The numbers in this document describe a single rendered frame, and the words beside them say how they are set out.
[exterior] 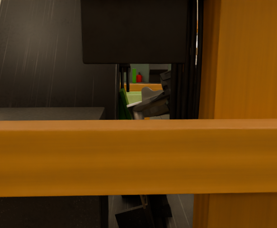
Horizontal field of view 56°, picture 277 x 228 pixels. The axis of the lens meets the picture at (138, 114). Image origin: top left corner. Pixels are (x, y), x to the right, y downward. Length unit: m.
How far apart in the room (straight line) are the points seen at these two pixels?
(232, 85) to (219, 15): 0.10
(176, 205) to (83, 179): 0.58
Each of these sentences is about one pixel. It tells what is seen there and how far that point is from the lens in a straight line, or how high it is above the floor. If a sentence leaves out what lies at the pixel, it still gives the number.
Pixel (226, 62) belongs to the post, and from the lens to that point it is 0.38.
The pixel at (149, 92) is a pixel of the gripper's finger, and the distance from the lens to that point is 0.69.
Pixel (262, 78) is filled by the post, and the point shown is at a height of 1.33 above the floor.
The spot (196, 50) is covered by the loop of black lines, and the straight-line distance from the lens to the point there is 0.45.
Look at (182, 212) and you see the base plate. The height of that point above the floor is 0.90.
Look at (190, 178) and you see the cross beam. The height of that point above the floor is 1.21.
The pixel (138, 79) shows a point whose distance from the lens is 6.23.
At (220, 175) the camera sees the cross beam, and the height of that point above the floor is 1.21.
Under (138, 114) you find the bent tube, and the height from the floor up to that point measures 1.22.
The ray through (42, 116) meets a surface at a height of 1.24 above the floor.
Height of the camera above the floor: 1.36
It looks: 12 degrees down
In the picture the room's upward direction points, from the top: straight up
